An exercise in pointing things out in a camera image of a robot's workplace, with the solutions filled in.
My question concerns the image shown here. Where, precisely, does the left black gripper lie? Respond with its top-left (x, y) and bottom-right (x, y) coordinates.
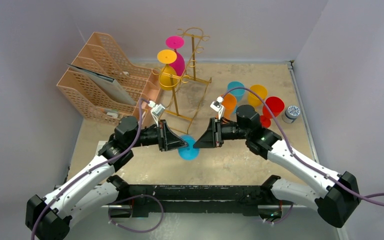
top-left (127, 119), bottom-right (188, 151)

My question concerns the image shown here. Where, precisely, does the blue wine glass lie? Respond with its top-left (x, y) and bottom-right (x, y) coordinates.
top-left (227, 81), bottom-right (246, 102)
top-left (177, 134), bottom-right (200, 161)

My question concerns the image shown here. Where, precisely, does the orange wine glass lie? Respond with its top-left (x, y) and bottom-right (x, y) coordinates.
top-left (222, 93), bottom-right (237, 120)

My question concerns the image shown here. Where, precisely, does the yellow wine glass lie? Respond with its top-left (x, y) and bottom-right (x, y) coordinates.
top-left (157, 49), bottom-right (178, 91)
top-left (247, 84), bottom-right (268, 107)

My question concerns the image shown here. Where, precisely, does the red wine glass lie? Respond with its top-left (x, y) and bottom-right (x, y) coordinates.
top-left (260, 96), bottom-right (285, 128)

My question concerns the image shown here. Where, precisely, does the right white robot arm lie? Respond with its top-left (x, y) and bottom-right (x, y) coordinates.
top-left (193, 105), bottom-right (361, 228)

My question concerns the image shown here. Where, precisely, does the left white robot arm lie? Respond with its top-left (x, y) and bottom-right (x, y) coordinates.
top-left (25, 116), bottom-right (189, 240)

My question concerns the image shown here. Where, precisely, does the magenta wine glass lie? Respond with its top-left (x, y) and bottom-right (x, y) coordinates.
top-left (165, 35), bottom-right (186, 76)

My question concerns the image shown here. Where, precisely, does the grey folder in organizer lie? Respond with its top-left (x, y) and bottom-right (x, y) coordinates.
top-left (67, 63), bottom-right (137, 106)

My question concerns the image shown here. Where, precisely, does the pink plastic file organizer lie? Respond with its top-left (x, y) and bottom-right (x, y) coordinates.
top-left (56, 32), bottom-right (163, 126)

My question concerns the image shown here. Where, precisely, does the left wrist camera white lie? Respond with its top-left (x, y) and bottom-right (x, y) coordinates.
top-left (147, 100), bottom-right (166, 126)

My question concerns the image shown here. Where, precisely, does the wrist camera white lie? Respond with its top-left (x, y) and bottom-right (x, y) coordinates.
top-left (210, 96), bottom-right (226, 120)
top-left (147, 100), bottom-right (166, 126)

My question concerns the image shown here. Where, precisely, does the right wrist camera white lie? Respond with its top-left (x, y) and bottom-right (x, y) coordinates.
top-left (210, 96), bottom-right (226, 120)

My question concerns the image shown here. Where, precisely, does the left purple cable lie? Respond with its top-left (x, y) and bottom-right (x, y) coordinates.
top-left (30, 97), bottom-right (165, 240)

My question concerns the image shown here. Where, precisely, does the purple cable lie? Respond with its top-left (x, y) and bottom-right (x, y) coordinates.
top-left (30, 97), bottom-right (165, 240)
top-left (221, 86), bottom-right (384, 226)

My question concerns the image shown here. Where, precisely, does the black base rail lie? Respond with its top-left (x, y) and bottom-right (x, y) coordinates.
top-left (104, 175), bottom-right (294, 220)

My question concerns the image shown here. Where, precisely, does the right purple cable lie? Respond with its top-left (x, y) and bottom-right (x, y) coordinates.
top-left (221, 86), bottom-right (384, 226)

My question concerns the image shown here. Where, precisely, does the gold wire glass rack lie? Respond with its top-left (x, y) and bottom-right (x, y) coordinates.
top-left (154, 27), bottom-right (212, 134)

